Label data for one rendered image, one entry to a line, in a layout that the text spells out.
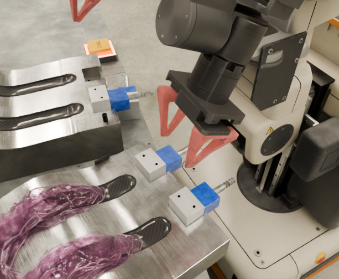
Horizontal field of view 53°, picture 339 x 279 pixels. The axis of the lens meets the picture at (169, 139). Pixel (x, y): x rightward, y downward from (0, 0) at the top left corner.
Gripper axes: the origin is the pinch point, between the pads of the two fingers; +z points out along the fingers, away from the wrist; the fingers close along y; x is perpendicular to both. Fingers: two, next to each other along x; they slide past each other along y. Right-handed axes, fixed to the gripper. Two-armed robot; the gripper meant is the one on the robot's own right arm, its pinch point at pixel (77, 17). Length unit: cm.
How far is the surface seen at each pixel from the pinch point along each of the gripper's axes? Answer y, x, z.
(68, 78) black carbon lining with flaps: 4.4, -0.1, 12.5
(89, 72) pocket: 3.3, 5.0, 11.0
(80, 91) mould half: 10.6, 0.2, 11.9
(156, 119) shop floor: -58, 87, 68
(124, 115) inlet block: 14.6, 10.6, 15.0
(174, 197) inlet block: 43.8, 4.3, 10.7
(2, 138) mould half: 16.6, -15.4, 19.8
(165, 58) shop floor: -109, 118, 52
